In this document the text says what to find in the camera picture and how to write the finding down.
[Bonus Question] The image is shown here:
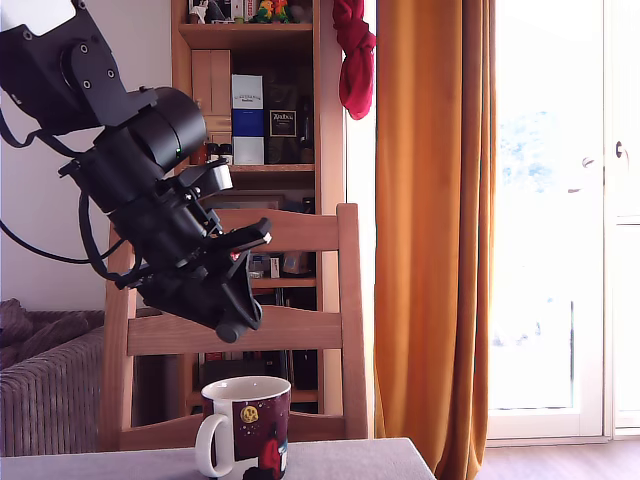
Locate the red coffee mug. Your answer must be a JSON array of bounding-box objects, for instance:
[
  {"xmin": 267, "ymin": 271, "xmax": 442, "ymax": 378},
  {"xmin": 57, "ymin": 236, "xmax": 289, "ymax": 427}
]
[{"xmin": 194, "ymin": 375, "xmax": 293, "ymax": 480}]

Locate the wooden chair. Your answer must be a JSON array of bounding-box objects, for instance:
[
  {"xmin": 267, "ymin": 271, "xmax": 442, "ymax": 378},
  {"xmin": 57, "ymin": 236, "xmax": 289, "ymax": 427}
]
[{"xmin": 99, "ymin": 202, "xmax": 371, "ymax": 451}]

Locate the white and blue box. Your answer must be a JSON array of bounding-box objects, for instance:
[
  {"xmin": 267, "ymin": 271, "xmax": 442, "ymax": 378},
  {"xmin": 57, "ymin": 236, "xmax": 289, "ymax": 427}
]
[{"xmin": 231, "ymin": 73, "xmax": 265, "ymax": 166}]

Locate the wooden box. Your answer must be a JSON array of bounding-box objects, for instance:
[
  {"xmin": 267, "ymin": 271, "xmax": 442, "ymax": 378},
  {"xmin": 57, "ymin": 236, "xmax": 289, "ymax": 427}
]
[{"xmin": 191, "ymin": 48, "xmax": 232, "ymax": 146}]

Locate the black box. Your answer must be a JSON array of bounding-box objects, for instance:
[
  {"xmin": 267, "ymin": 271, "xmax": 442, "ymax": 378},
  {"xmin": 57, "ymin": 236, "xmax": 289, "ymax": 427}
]
[{"xmin": 264, "ymin": 97, "xmax": 301, "ymax": 165}]

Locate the dark brown bottle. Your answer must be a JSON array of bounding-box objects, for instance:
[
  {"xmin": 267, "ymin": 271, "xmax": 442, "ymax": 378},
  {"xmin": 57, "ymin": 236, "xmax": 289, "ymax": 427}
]
[{"xmin": 298, "ymin": 97, "xmax": 315, "ymax": 164}]

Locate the orange curtain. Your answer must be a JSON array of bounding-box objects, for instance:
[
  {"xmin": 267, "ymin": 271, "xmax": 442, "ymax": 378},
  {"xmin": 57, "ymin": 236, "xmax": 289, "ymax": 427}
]
[{"xmin": 374, "ymin": 0, "xmax": 496, "ymax": 480}]

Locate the wooden bookshelf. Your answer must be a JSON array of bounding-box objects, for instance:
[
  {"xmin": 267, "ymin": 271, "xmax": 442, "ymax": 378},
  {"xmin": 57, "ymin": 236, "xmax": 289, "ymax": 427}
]
[{"xmin": 169, "ymin": 0, "xmax": 346, "ymax": 416}]

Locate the green and yellow plush toy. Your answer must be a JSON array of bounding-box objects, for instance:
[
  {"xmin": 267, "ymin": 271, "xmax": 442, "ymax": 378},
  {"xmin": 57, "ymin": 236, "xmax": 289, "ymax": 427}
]
[{"xmin": 254, "ymin": 0, "xmax": 294, "ymax": 25}]

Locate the red cloth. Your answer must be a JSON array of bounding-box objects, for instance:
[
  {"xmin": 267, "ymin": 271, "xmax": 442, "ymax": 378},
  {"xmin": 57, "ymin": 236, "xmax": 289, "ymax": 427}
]
[{"xmin": 332, "ymin": 0, "xmax": 377, "ymax": 121}]

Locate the white glass door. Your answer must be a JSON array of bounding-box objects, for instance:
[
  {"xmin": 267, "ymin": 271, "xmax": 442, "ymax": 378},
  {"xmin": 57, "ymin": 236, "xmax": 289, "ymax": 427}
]
[{"xmin": 492, "ymin": 0, "xmax": 640, "ymax": 441}]

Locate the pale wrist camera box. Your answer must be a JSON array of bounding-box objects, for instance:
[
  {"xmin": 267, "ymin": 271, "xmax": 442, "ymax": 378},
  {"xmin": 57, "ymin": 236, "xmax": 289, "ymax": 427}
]
[{"xmin": 169, "ymin": 158, "xmax": 236, "ymax": 204}]

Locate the black cable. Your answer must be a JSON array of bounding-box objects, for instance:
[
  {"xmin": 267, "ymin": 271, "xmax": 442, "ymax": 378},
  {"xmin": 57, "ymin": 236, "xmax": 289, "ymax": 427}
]
[
  {"xmin": 77, "ymin": 189, "xmax": 147, "ymax": 281},
  {"xmin": 0, "ymin": 104, "xmax": 76, "ymax": 157},
  {"xmin": 0, "ymin": 219, "xmax": 126, "ymax": 266}
]

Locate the brown corduroy cushion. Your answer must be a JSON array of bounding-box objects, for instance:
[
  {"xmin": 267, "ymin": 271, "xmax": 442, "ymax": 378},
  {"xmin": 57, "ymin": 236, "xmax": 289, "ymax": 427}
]
[
  {"xmin": 14, "ymin": 312, "xmax": 92, "ymax": 362},
  {"xmin": 0, "ymin": 298, "xmax": 34, "ymax": 349}
]

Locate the brown corduroy sofa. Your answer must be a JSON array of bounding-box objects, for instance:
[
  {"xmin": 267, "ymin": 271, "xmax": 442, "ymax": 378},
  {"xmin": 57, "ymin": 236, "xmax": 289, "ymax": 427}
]
[{"xmin": 0, "ymin": 298, "xmax": 106, "ymax": 457}]

